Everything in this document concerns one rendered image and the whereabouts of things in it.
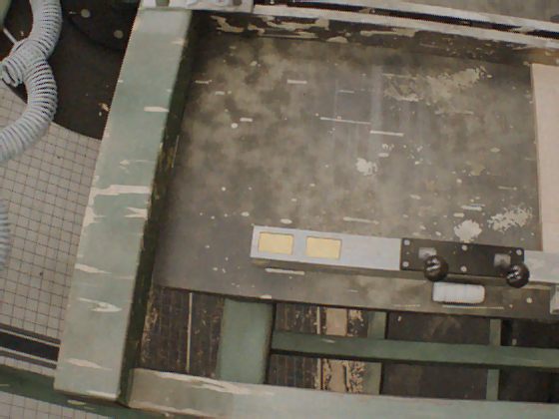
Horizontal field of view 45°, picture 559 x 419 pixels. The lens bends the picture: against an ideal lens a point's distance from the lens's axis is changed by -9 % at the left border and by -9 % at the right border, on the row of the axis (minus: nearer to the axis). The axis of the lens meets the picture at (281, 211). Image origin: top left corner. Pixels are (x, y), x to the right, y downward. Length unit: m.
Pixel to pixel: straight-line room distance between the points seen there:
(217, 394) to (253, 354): 0.12
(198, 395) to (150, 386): 0.07
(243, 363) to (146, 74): 0.48
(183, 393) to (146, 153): 0.36
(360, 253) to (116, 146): 0.40
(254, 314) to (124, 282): 0.22
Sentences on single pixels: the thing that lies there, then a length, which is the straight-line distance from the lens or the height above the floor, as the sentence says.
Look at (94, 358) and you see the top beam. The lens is 1.01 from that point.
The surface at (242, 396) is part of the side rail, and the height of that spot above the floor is 1.67.
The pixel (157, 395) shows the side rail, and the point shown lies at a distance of 1.03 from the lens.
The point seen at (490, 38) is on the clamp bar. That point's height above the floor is 1.39.
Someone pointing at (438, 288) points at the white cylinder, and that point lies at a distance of 1.09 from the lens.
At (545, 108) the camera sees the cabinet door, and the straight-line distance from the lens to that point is 1.29.
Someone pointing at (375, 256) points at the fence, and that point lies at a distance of 1.08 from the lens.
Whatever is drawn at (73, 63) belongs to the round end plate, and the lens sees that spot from 1.66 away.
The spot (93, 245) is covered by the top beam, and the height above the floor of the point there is 1.89.
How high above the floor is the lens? 2.18
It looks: 29 degrees down
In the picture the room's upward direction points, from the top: 70 degrees counter-clockwise
